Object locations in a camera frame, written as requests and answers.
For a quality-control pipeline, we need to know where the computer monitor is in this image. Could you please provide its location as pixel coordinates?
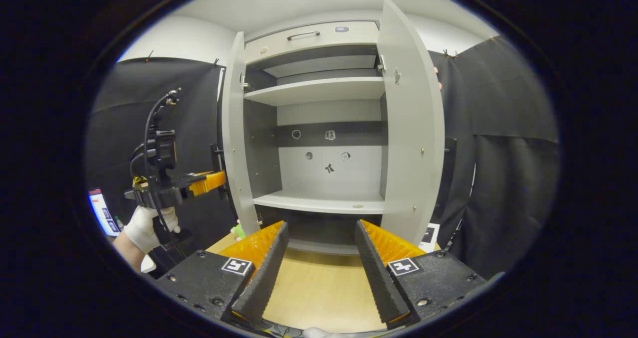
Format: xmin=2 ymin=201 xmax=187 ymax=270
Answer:
xmin=88 ymin=187 xmax=122 ymax=237

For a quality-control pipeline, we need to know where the grey cabinet drawer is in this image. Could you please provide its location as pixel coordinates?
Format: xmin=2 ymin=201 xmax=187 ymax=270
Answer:
xmin=244 ymin=21 xmax=380 ymax=65

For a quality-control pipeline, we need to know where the black backdrop cloth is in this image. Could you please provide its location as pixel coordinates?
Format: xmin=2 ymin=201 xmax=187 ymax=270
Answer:
xmin=85 ymin=35 xmax=561 ymax=282

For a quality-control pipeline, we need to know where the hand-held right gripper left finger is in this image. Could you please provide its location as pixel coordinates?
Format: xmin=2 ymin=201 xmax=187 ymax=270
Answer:
xmin=156 ymin=221 xmax=290 ymax=326

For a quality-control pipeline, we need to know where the left hand-held gripper cable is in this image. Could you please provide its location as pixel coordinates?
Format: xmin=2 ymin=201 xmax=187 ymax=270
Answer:
xmin=130 ymin=89 xmax=181 ymax=234

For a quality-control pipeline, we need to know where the grey double-door shoe cabinet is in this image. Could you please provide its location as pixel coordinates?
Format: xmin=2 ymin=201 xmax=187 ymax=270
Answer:
xmin=242 ymin=20 xmax=390 ymax=257

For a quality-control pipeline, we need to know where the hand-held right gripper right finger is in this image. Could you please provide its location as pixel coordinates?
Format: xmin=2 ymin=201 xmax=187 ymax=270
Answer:
xmin=354 ymin=219 xmax=487 ymax=330

